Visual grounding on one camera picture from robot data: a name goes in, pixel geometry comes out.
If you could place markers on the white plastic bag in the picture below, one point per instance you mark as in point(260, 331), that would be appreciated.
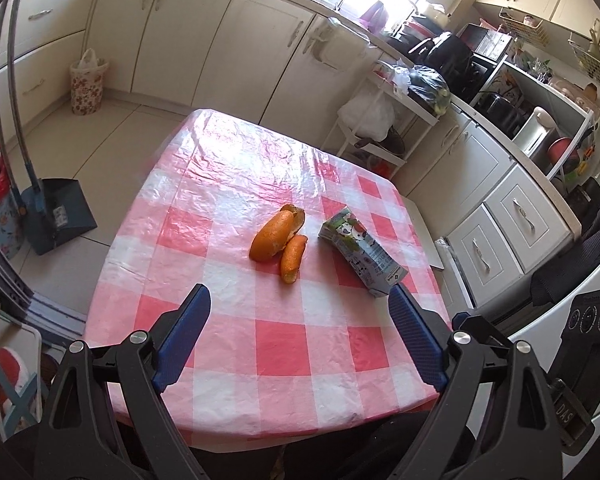
point(367, 117)

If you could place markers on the black plastic bag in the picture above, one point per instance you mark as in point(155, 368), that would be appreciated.
point(430, 87)

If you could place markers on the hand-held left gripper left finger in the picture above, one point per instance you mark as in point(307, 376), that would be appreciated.
point(187, 327)

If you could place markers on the white folded rack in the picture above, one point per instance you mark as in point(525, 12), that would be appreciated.
point(5, 360)

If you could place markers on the purple container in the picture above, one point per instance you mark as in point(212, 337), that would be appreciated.
point(373, 15)

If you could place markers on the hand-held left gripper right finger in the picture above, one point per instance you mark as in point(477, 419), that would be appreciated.
point(414, 337)

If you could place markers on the floral waste bin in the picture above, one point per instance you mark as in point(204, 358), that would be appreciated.
point(87, 85)

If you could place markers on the white hanging towel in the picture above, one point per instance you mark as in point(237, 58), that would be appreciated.
point(335, 45)

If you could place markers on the white trolley rack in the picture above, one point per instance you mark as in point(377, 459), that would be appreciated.
point(420, 110)

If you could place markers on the white counter shelf rack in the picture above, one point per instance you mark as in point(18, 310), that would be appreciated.
point(555, 92)

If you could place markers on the blue dustpan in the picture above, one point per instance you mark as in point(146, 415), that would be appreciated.
point(62, 215)

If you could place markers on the dark toaster oven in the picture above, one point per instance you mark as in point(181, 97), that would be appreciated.
point(487, 42)

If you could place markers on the black pot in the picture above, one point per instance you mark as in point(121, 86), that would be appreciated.
point(500, 112)

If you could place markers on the black air fryer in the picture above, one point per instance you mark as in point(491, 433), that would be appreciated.
point(447, 62)

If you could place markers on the black hanging towel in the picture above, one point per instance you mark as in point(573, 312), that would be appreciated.
point(575, 255)

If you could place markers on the pink checked tablecloth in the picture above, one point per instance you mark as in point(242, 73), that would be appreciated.
point(230, 180)

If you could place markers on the crushed juice carton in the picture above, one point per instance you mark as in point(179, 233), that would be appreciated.
point(362, 255)

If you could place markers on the red pot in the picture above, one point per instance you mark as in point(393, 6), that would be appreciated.
point(561, 151)

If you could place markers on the small orange peel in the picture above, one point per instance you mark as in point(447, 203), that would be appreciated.
point(292, 259)

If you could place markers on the large orange peel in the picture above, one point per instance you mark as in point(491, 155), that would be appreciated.
point(272, 240)

